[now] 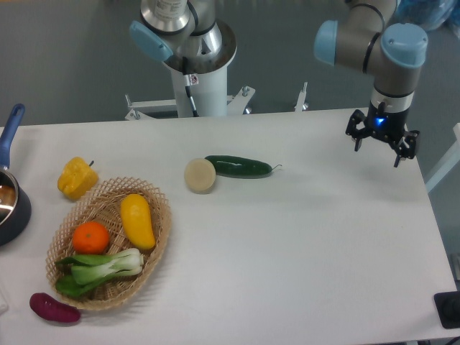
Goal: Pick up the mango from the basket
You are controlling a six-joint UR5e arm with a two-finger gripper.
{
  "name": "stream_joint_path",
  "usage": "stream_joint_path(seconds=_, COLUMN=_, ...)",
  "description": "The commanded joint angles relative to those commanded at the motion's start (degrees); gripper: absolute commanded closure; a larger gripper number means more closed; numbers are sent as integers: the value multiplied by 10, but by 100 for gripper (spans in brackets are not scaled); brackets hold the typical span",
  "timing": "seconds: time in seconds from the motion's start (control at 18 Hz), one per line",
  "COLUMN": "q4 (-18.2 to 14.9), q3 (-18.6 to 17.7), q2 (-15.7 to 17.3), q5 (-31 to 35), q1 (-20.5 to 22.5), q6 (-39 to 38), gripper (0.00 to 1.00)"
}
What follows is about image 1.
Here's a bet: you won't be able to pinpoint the blue plastic bag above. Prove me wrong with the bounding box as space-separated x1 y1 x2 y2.
395 0 459 32

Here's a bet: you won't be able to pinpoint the blue-handled saucepan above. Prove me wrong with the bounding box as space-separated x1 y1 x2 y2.
1 103 32 246

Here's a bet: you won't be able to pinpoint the purple sweet potato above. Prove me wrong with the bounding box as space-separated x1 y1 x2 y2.
29 293 81 323

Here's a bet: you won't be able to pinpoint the orange fruit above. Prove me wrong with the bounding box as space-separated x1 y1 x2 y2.
72 221 110 254

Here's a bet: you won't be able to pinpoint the dark green cucumber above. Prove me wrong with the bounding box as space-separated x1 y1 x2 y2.
205 155 280 179

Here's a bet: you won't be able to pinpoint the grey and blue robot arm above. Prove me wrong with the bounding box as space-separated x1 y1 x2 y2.
129 1 428 160

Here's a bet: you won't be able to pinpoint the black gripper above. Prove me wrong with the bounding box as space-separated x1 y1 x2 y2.
345 102 420 167

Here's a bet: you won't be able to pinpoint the green bok choy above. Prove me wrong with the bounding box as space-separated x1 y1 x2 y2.
55 248 144 298

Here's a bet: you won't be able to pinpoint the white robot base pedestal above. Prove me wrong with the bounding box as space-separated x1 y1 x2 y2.
125 66 255 121

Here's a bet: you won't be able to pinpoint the woven wicker basket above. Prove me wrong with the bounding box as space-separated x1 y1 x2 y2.
45 176 173 312

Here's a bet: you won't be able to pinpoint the yellow bell pepper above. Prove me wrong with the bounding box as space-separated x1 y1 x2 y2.
57 157 98 201

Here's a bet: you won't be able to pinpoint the black device at table edge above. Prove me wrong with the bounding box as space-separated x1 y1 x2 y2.
433 291 459 329

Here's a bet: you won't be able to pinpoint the yellow mango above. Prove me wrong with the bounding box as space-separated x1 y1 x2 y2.
120 194 156 250

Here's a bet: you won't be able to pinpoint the white frame bar right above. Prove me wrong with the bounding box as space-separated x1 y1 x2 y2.
425 123 459 193

